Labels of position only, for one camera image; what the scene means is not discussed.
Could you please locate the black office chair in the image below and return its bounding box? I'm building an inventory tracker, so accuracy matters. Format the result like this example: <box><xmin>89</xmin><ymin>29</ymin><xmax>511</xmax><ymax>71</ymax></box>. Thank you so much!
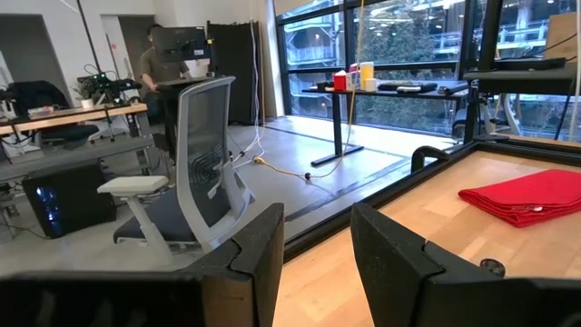
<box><xmin>6</xmin><ymin>80</ymin><xmax>99</xmax><ymax>146</ymax></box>

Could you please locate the black frame handle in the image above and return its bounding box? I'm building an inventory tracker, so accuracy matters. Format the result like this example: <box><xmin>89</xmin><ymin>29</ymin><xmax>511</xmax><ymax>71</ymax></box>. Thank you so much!
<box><xmin>410</xmin><ymin>144</ymin><xmax>451</xmax><ymax>174</ymax></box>

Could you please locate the small plant in white pot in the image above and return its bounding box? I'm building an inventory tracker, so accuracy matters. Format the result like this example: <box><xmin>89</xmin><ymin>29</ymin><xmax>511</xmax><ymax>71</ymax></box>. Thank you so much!
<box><xmin>72</xmin><ymin>84</ymin><xmax>96</xmax><ymax>110</ymax></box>

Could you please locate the white pink carton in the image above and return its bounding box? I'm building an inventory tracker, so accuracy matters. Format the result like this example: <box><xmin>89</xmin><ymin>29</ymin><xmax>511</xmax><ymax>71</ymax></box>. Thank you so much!
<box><xmin>347</xmin><ymin>63</ymin><xmax>362</xmax><ymax>91</ymax></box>

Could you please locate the black metal pole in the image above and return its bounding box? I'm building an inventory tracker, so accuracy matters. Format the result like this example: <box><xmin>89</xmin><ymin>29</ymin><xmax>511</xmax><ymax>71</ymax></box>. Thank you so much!
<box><xmin>476</xmin><ymin>0</ymin><xmax>505</xmax><ymax>72</ymax></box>

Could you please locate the black tall cabinet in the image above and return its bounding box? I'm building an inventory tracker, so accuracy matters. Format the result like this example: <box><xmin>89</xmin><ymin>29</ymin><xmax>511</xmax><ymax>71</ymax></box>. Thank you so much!
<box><xmin>206</xmin><ymin>20</ymin><xmax>264</xmax><ymax>126</ymax></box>

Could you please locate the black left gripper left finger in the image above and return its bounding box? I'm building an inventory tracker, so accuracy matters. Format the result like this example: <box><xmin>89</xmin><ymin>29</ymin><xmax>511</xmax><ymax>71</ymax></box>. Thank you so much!
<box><xmin>0</xmin><ymin>203</ymin><xmax>286</xmax><ymax>327</ymax></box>

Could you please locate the person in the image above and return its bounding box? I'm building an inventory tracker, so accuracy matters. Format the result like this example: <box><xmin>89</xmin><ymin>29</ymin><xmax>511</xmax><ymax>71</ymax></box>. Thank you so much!
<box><xmin>138</xmin><ymin>23</ymin><xmax>192</xmax><ymax>124</ymax></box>

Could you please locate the black standing desk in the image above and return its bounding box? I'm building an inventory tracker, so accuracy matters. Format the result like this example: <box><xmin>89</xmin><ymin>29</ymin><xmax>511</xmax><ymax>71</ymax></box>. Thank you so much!
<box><xmin>153</xmin><ymin>74</ymin><xmax>217</xmax><ymax>160</ymax></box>

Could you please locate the white mesh office chair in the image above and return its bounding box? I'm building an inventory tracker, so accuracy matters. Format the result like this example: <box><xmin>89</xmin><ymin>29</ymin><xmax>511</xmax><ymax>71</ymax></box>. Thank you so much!
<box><xmin>96</xmin><ymin>75</ymin><xmax>256</xmax><ymax>267</ymax></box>

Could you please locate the black computer tower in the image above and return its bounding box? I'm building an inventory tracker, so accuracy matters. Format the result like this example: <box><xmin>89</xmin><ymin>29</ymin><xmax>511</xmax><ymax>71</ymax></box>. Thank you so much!
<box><xmin>21</xmin><ymin>161</ymin><xmax>117</xmax><ymax>240</ymax></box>

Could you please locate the black side table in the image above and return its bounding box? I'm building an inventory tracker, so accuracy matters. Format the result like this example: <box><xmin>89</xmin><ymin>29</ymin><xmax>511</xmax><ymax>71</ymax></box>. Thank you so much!
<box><xmin>462</xmin><ymin>61</ymin><xmax>581</xmax><ymax>143</ymax></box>

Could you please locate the yellow plastic container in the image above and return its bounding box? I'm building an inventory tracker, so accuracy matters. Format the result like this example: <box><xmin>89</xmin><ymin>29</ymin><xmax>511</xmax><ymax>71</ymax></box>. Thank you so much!
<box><xmin>359</xmin><ymin>61</ymin><xmax>375</xmax><ymax>91</ymax></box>

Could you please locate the tan cardboard box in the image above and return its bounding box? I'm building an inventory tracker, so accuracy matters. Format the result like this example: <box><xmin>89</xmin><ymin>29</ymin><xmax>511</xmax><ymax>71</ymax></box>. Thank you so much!
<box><xmin>543</xmin><ymin>12</ymin><xmax>578</xmax><ymax>63</ymax></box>

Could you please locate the red folded cloth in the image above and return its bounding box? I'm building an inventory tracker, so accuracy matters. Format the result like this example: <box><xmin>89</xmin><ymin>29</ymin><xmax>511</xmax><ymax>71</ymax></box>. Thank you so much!
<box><xmin>457</xmin><ymin>168</ymin><xmax>581</xmax><ymax>228</ymax></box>

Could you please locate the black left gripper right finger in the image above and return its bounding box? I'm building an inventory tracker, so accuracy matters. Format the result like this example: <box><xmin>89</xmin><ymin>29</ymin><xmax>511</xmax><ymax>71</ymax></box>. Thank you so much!
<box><xmin>350</xmin><ymin>203</ymin><xmax>581</xmax><ymax>327</ymax></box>

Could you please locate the white hanging cable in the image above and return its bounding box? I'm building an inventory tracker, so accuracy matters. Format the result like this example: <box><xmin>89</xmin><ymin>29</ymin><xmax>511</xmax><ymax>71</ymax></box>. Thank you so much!
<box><xmin>226</xmin><ymin>0</ymin><xmax>267</xmax><ymax>169</ymax></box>

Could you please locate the black aluminium table frame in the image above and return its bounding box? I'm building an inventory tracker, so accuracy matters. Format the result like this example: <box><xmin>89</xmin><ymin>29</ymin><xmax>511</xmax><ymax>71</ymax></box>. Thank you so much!
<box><xmin>283</xmin><ymin>134</ymin><xmax>581</xmax><ymax>263</ymax></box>

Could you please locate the yellow hanging cable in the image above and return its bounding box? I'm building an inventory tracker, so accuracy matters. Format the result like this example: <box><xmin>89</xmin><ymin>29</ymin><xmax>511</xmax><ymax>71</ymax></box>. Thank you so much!
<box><xmin>252</xmin><ymin>0</ymin><xmax>367</xmax><ymax>181</ymax></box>

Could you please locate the wooden top desk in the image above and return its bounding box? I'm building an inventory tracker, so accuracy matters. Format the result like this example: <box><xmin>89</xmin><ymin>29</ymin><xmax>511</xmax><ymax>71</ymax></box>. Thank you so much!
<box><xmin>0</xmin><ymin>103</ymin><xmax>149</xmax><ymax>137</ymax></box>

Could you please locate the black window desk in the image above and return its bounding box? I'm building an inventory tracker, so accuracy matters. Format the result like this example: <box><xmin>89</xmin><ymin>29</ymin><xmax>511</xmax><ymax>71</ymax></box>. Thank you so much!
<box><xmin>301</xmin><ymin>81</ymin><xmax>471</xmax><ymax>167</ymax></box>

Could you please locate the black flat case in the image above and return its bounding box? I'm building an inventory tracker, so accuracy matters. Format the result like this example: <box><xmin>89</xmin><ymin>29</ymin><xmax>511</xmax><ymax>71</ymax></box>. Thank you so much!
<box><xmin>377</xmin><ymin>80</ymin><xmax>439</xmax><ymax>94</ymax></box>

